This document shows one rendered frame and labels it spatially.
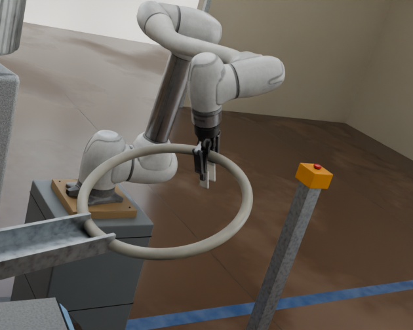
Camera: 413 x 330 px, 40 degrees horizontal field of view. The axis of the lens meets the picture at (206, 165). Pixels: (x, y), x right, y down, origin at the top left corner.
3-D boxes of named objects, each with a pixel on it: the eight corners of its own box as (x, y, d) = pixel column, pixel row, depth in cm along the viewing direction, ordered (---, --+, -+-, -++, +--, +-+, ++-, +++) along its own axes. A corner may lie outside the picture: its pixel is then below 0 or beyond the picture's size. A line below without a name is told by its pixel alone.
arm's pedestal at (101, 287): (-9, 323, 269) (17, 173, 242) (90, 311, 298) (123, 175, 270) (17, 403, 232) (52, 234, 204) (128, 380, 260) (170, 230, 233)
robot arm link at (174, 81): (116, 167, 245) (163, 171, 255) (125, 190, 233) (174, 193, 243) (168, -3, 210) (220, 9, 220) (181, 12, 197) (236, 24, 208)
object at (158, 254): (152, 294, 132) (151, 285, 130) (44, 197, 161) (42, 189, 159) (288, 200, 159) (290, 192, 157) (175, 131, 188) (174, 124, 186)
